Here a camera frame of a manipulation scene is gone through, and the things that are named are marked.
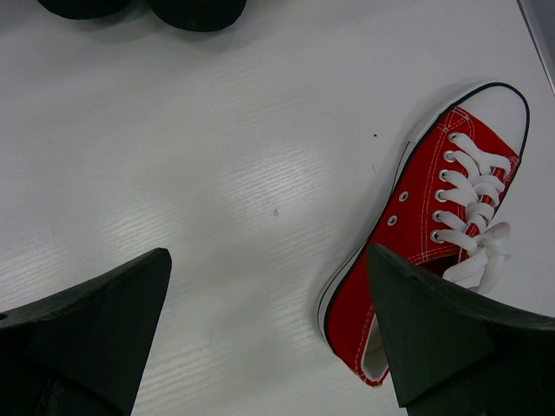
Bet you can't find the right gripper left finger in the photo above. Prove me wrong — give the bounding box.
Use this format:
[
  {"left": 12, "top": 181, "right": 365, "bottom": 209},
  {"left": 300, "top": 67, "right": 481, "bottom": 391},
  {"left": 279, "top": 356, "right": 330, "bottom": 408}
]
[{"left": 1, "top": 248, "right": 172, "bottom": 415}]

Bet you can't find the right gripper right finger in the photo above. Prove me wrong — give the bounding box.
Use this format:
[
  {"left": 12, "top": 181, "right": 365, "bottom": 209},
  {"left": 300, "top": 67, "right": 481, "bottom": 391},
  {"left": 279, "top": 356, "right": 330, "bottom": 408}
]
[{"left": 368, "top": 244, "right": 554, "bottom": 415}]

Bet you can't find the red canvas sneaker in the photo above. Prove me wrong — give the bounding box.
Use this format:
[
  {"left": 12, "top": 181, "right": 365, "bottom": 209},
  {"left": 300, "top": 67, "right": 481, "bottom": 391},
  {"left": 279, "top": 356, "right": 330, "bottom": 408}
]
[{"left": 317, "top": 81, "right": 530, "bottom": 387}]

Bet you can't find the left dark green shoe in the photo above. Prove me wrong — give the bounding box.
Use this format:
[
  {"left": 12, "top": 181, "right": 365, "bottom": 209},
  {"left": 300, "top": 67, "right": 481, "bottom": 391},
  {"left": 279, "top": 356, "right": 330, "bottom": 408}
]
[{"left": 38, "top": 0, "right": 131, "bottom": 20}]

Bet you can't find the dark green shoe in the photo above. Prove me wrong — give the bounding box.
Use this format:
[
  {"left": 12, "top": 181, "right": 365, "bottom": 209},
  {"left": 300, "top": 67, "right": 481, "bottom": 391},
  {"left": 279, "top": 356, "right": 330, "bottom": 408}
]
[
  {"left": 148, "top": 0, "right": 247, "bottom": 32},
  {"left": 38, "top": 0, "right": 131, "bottom": 20}
]

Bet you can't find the right dark green shoe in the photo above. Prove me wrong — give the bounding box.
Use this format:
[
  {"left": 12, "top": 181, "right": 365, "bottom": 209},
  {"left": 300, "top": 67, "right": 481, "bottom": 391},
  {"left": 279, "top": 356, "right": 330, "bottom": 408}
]
[{"left": 148, "top": 0, "right": 247, "bottom": 32}]

